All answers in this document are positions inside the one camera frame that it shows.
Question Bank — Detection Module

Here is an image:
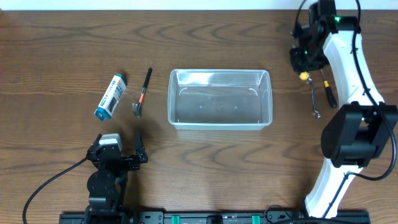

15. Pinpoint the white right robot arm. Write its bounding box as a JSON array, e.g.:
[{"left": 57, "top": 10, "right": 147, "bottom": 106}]
[{"left": 289, "top": 1, "right": 397, "bottom": 223}]

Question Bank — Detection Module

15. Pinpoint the stubby yellow black screwdriver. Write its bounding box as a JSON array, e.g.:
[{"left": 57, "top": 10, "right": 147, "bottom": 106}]
[{"left": 299, "top": 72, "right": 310, "bottom": 81}]

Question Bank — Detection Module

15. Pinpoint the teal white product box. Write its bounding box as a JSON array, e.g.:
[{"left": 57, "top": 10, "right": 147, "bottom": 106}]
[{"left": 95, "top": 73, "right": 127, "bottom": 121}]

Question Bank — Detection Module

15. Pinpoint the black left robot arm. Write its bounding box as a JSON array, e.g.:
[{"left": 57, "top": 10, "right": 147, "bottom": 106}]
[{"left": 86, "top": 131, "right": 148, "bottom": 212}]

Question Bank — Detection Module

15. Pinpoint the small hammer black handle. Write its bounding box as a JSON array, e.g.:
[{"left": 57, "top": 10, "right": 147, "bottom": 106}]
[{"left": 132, "top": 67, "right": 153, "bottom": 118}]

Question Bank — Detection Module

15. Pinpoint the silver offset ring wrench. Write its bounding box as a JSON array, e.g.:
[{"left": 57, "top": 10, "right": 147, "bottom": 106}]
[{"left": 307, "top": 77, "right": 321, "bottom": 119}]

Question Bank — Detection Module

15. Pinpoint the clear plastic storage container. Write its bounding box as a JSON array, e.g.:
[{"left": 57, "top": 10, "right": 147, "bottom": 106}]
[{"left": 167, "top": 69, "right": 273, "bottom": 131}]

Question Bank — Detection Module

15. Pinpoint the slim black yellow screwdriver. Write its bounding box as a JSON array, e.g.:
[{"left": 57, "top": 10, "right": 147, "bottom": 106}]
[{"left": 320, "top": 69, "right": 337, "bottom": 108}]

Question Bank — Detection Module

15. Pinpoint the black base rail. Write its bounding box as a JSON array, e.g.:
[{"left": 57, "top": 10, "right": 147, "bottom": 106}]
[{"left": 58, "top": 209, "right": 371, "bottom": 224}]

